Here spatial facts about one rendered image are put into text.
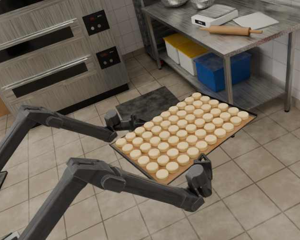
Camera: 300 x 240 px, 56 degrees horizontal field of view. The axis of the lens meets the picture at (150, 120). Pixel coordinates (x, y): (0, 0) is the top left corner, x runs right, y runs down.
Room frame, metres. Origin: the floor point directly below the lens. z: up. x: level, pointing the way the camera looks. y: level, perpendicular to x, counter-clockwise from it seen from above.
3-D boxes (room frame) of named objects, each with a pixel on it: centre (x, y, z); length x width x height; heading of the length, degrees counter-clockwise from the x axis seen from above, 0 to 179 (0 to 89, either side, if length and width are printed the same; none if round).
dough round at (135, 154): (0.94, 0.10, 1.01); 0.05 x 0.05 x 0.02
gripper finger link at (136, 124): (1.18, 0.05, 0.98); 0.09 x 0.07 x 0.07; 74
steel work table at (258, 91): (2.88, -0.83, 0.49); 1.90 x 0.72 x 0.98; 11
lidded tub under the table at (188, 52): (3.03, -0.80, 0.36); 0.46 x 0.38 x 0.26; 101
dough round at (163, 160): (0.86, -0.01, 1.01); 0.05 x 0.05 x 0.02
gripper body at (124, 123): (1.20, 0.12, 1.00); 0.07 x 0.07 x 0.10; 74
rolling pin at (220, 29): (2.21, -0.84, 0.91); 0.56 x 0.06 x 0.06; 40
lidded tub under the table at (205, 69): (2.58, -0.89, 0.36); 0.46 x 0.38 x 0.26; 103
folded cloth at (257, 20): (2.30, -1.11, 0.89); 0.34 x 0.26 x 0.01; 0
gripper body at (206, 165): (0.73, -0.14, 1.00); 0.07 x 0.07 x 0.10; 73
